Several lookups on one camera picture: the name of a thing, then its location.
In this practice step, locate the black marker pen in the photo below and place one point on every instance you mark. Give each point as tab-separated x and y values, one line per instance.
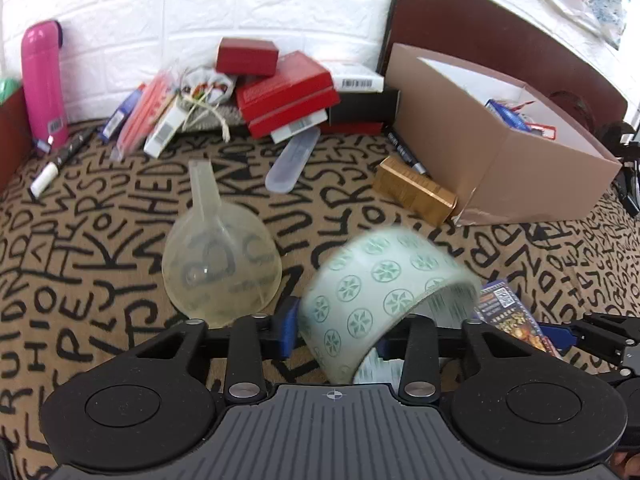
405	152

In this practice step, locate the dark red headboard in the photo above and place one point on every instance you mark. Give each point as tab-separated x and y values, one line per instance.
500	35

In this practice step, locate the large red box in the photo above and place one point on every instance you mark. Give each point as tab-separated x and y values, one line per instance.
287	92

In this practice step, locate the colourful card packet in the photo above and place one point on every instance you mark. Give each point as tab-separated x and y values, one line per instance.
507	310

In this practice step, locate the orange red packet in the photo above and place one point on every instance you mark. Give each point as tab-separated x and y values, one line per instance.
142	112

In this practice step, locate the translucent plastic funnel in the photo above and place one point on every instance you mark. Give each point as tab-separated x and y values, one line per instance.
215	255

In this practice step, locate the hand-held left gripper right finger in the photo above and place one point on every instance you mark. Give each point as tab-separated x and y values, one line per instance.
419	355

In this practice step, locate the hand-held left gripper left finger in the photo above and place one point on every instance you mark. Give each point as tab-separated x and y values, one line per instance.
287	329

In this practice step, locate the black marker with white cap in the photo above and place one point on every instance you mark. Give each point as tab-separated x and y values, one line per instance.
60	160

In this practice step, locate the blue card pack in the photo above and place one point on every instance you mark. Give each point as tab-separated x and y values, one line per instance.
507	112

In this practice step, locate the white box under red box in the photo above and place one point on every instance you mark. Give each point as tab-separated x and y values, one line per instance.
297	127

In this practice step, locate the black stand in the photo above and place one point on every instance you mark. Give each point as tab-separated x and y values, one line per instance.
625	160

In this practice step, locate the flat red box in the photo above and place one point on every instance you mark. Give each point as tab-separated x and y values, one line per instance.
357	127

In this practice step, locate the gold rectangular box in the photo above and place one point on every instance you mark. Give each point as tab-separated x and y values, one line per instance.
414	189

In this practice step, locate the small dark red box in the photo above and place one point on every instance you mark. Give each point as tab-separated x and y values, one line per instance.
247	56

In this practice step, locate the brown cardboard box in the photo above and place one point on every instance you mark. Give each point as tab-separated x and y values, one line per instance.
505	145

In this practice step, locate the blue flat packet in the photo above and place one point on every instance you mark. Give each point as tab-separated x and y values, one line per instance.
120	112

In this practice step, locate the green patterned tape roll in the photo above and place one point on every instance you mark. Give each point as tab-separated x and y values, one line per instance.
380	292

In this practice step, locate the translucent toothbrush case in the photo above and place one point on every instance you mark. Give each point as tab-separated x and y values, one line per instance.
294	160

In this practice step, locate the black box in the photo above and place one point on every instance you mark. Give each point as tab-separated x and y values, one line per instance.
365	106

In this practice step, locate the green object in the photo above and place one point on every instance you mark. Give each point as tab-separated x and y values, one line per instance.
9	91

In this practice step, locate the white card with red print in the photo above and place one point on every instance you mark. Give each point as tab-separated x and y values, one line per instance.
542	127

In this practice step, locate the pink bottle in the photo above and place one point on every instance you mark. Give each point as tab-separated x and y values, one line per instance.
44	80

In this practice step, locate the white box with barcode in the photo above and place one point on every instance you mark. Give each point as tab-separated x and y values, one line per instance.
356	76

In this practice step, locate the white barcode carton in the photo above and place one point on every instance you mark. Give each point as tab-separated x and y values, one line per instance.
164	130

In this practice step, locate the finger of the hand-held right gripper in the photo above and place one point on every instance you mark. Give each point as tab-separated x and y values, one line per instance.
600	332

